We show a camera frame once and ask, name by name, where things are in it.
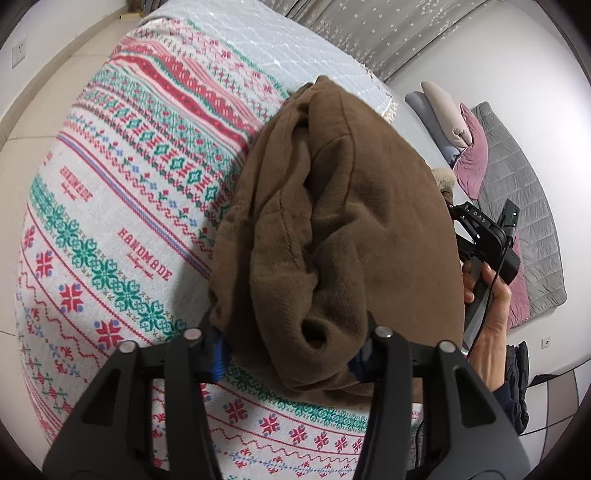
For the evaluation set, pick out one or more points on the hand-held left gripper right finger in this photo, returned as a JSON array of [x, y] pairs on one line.
[[364, 364]]

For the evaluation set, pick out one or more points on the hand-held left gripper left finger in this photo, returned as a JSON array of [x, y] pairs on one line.
[[222, 362]]

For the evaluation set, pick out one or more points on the brown coat with fur collar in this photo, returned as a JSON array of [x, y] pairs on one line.
[[346, 221]]

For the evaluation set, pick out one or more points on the person's right forearm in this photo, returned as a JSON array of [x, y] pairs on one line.
[[487, 374]]

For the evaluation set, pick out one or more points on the person's right hand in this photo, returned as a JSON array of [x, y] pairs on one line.
[[496, 314]]

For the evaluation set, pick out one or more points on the grey quilted headboard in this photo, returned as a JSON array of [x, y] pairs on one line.
[[531, 184]]

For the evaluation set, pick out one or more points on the pink pillow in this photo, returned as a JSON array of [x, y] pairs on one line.
[[473, 157], [519, 295]]

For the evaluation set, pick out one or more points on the blue-grey folded duvet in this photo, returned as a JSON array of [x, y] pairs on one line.
[[427, 120]]

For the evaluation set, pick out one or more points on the black folded jacket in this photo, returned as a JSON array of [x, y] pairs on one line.
[[517, 387]]

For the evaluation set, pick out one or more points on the patterned knit blanket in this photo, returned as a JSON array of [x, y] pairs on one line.
[[115, 221]]

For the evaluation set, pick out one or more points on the white wall socket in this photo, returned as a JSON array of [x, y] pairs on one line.
[[18, 50], [546, 342]]

